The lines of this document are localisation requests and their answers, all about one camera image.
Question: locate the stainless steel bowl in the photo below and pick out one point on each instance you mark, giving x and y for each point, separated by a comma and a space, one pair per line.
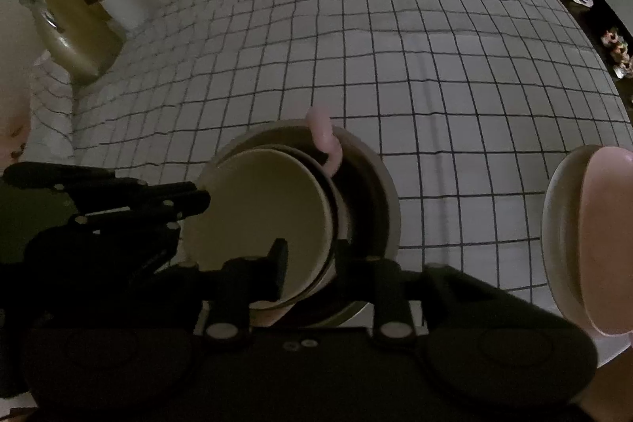
373, 204

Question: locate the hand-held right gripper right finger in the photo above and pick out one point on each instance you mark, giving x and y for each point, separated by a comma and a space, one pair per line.
390, 288

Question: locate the black-and-white checked tablecloth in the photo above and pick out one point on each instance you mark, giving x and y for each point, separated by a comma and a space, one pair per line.
395, 56

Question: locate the pink bowl with steel liner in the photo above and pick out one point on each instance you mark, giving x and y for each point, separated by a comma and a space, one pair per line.
324, 140

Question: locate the large white plate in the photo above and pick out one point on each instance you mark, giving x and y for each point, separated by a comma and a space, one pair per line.
564, 229

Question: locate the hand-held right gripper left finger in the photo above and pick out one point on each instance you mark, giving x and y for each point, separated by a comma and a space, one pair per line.
278, 268

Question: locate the golden glass vase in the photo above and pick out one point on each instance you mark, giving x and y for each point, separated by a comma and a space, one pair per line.
74, 41

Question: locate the white ceramic bowl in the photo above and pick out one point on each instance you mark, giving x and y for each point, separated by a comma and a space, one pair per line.
257, 224

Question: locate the pink bear-shaped plate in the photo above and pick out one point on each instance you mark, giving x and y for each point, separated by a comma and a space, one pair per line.
613, 239

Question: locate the white plastic jug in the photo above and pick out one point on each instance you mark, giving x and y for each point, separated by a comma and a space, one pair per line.
133, 4

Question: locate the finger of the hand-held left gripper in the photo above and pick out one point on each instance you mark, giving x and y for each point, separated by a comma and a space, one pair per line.
163, 199
59, 176

